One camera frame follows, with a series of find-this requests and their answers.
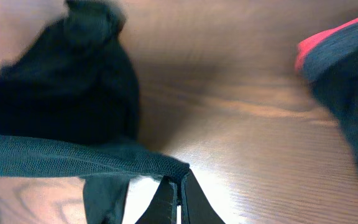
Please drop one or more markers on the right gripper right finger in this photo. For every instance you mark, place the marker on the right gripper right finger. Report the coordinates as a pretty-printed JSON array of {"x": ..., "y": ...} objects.
[{"x": 195, "y": 207}]

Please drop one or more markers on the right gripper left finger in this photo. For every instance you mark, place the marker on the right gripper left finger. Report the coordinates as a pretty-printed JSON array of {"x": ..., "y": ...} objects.
[{"x": 163, "y": 206}]

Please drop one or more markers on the black t-shirt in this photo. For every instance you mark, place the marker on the black t-shirt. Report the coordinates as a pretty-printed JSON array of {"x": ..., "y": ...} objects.
[{"x": 69, "y": 107}]

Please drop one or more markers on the dark garment with red trim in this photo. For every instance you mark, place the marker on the dark garment with red trim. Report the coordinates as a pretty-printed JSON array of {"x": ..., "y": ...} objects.
[{"x": 329, "y": 62}]

